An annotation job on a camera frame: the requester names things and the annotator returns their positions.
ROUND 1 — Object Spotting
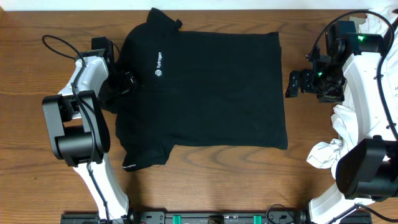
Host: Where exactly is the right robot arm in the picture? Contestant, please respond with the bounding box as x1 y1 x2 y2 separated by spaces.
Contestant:
285 26 397 223

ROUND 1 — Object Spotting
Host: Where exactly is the black polo shirt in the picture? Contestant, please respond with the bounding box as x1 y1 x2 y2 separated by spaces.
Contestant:
108 8 288 172

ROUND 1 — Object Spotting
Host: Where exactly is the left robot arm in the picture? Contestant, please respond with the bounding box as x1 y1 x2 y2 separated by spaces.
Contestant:
42 46 134 223

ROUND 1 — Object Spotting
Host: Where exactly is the beige cloth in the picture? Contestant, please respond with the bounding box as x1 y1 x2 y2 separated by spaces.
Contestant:
349 16 366 24

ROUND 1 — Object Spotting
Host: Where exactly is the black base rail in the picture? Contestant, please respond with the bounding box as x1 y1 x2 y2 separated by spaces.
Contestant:
60 210 373 224

